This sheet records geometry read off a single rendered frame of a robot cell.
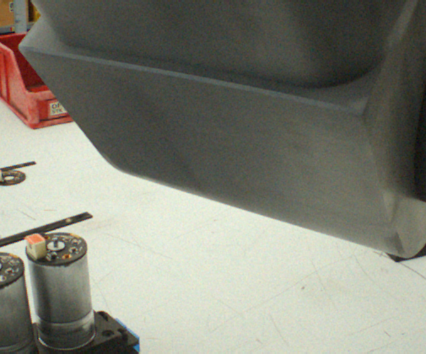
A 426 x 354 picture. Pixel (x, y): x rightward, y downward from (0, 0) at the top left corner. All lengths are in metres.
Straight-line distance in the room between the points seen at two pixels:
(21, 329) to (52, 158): 0.27
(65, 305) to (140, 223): 0.16
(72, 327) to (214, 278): 0.11
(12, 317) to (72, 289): 0.03
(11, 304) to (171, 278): 0.13
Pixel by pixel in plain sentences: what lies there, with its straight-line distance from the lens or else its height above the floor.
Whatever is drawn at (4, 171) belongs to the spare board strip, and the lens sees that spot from 0.51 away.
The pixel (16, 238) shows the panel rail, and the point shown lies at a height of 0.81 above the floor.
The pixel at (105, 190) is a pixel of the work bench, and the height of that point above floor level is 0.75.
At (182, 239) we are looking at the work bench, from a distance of 0.40.
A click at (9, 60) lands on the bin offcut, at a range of 0.63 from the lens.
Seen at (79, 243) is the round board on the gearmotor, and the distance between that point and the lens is 0.28.
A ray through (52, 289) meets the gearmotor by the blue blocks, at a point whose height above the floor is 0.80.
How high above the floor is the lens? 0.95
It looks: 23 degrees down
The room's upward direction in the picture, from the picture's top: 1 degrees clockwise
